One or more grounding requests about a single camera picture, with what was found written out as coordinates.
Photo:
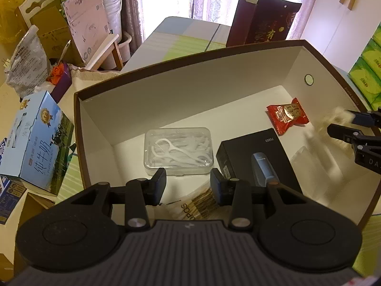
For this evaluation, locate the green sachet strip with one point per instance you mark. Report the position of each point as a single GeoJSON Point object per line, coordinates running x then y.
{"type": "Point", "coordinates": [73, 152]}

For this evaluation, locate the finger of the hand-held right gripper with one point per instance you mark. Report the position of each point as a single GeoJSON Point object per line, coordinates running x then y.
{"type": "Point", "coordinates": [366, 119]}
{"type": "Point", "coordinates": [348, 135]}

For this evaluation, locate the clear box of floss picks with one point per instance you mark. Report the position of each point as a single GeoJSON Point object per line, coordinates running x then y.
{"type": "Point", "coordinates": [178, 152]}

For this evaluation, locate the dark red gift bag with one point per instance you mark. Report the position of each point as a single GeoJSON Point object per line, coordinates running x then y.
{"type": "Point", "coordinates": [262, 20]}

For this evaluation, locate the large green tissue multipack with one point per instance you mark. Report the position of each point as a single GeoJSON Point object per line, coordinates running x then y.
{"type": "Point", "coordinates": [367, 71]}

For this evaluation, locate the yellow plastic bag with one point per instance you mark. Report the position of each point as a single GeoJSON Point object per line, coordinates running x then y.
{"type": "Point", "coordinates": [12, 9]}

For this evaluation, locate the silver pen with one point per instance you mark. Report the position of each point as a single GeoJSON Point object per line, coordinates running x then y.
{"type": "Point", "coordinates": [64, 52]}

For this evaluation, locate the red candy packet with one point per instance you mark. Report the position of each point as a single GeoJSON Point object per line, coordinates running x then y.
{"type": "Point", "coordinates": [287, 114]}

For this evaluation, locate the white wooden slat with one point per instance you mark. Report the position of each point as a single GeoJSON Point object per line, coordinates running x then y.
{"type": "Point", "coordinates": [102, 50]}

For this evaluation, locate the white plastic basket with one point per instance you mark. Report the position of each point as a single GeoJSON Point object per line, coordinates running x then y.
{"type": "Point", "coordinates": [125, 47]}

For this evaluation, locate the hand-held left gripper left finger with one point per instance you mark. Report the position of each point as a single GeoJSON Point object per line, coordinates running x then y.
{"type": "Point", "coordinates": [160, 186]}

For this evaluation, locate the black shaver product box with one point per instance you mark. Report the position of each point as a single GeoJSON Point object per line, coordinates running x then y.
{"type": "Point", "coordinates": [238, 152]}

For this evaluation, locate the clear packet of cotton swabs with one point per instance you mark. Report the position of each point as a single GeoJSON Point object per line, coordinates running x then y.
{"type": "Point", "coordinates": [196, 205]}

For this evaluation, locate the blue milk carton box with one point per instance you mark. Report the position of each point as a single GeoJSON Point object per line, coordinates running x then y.
{"type": "Point", "coordinates": [35, 149]}

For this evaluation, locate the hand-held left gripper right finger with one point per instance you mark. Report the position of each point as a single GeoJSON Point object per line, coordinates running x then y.
{"type": "Point", "coordinates": [215, 189]}

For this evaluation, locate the brown storage box white inside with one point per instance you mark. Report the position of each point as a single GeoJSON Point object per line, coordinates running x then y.
{"type": "Point", "coordinates": [193, 95]}

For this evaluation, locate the pink printed cardboard box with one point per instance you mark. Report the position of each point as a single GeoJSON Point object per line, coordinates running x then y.
{"type": "Point", "coordinates": [86, 23]}

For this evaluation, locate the purple box with orange item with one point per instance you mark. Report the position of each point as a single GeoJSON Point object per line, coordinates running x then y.
{"type": "Point", "coordinates": [61, 80]}

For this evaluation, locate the silver printed plastic bag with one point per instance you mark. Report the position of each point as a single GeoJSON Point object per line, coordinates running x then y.
{"type": "Point", "coordinates": [25, 65]}

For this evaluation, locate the blue printed flat box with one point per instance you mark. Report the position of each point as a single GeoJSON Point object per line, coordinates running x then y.
{"type": "Point", "coordinates": [9, 196]}

